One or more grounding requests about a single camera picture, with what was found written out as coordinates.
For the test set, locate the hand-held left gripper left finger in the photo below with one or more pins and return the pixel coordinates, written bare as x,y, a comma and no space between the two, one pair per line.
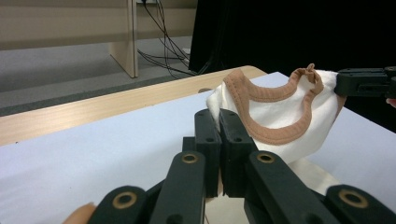
211,161

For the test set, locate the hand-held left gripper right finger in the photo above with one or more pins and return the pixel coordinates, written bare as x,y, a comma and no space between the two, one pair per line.
235,161

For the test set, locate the white garment with brown trim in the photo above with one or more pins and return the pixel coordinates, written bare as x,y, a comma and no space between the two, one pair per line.
280,115

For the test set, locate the black curtain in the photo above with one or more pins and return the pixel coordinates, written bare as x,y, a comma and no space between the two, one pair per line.
280,31

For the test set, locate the white table cover board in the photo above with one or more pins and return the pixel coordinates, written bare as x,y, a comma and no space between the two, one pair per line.
93,155

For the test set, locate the beige wooden shelf unit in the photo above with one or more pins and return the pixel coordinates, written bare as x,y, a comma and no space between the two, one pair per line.
62,21

